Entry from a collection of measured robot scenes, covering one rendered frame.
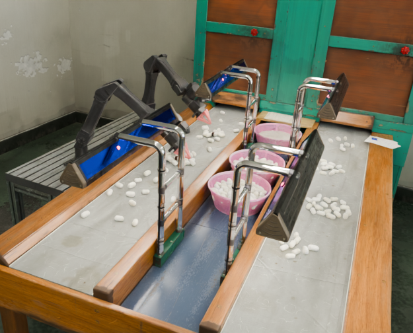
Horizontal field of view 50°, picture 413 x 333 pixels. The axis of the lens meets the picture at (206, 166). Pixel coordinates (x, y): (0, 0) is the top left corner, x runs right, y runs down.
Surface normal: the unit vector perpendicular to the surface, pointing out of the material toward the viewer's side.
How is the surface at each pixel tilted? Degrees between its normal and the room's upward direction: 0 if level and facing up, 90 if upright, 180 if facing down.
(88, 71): 89
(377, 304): 0
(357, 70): 90
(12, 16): 90
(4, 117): 90
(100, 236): 0
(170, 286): 0
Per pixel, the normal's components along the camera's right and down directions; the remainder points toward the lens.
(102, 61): -0.43, 0.36
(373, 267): 0.06, -0.90
